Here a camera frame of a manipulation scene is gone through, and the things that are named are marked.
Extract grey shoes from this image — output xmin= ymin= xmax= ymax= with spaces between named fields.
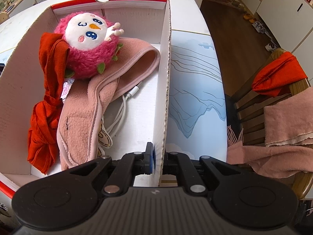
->
xmin=252 ymin=21 xmax=266 ymax=34

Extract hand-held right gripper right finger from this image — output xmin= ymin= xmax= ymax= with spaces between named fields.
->
xmin=163 ymin=151 xmax=242 ymax=198

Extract patterned white pouch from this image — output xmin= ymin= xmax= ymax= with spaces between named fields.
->
xmin=62 ymin=78 xmax=75 ymax=102

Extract beige plush doll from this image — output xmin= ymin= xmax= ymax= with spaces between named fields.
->
xmin=96 ymin=121 xmax=113 ymax=158

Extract white charging cable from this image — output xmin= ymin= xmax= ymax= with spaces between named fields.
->
xmin=103 ymin=83 xmax=141 ymax=136

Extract orange cloth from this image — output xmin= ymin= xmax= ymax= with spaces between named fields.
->
xmin=252 ymin=52 xmax=309 ymax=98

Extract red and white shoe box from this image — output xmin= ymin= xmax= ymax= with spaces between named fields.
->
xmin=0 ymin=0 xmax=172 ymax=199

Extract red cloth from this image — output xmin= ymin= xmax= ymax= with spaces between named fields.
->
xmin=27 ymin=32 xmax=71 ymax=175

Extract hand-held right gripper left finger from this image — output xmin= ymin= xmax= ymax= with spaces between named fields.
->
xmin=68 ymin=142 xmax=155 ymax=197

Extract white cabinet unit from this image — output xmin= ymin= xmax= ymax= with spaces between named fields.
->
xmin=235 ymin=0 xmax=313 ymax=55

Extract pink plush bird toy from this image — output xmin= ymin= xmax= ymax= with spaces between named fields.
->
xmin=54 ymin=13 xmax=125 ymax=80

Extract pink fringed scarf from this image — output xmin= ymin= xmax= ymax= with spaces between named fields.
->
xmin=226 ymin=86 xmax=313 ymax=180

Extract blue printed table mat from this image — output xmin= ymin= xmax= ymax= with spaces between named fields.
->
xmin=166 ymin=29 xmax=228 ymax=161

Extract pink fleece band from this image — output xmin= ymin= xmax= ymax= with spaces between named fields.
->
xmin=57 ymin=37 xmax=161 ymax=171

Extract wooden chair with draped cloths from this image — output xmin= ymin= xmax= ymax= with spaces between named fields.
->
xmin=226 ymin=48 xmax=313 ymax=200

